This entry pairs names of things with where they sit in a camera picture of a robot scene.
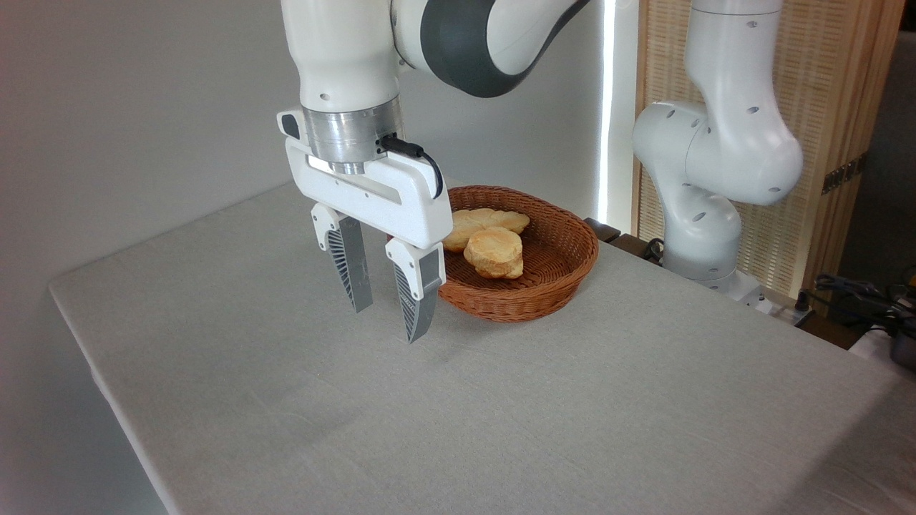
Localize black cable bundle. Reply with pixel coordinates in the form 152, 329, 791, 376
814, 273, 916, 338

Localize grey tablecloth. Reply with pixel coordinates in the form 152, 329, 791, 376
49, 179, 916, 515

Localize round bread roll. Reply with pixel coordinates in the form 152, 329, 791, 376
464, 227, 525, 280

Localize brown wicker basket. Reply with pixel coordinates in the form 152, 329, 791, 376
437, 185, 600, 323

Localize dark metal screen hinge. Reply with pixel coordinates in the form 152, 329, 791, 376
822, 153, 867, 195

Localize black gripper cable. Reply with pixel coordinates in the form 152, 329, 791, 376
379, 134, 444, 200

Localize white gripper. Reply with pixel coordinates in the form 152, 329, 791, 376
278, 109, 454, 345

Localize long flat bread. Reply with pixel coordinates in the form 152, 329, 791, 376
442, 208, 531, 253

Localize bamboo folding screen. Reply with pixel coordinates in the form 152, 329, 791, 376
633, 0, 907, 301

